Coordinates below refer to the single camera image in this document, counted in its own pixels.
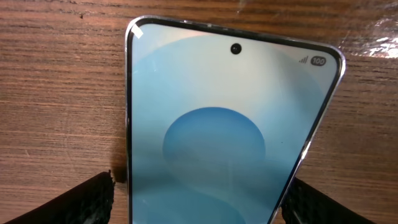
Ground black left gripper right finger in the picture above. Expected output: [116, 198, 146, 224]
[282, 178, 375, 224]

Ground blue-screen Galaxy smartphone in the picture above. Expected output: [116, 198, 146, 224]
[124, 15, 346, 223]

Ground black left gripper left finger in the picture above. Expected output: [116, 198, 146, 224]
[6, 171, 114, 224]

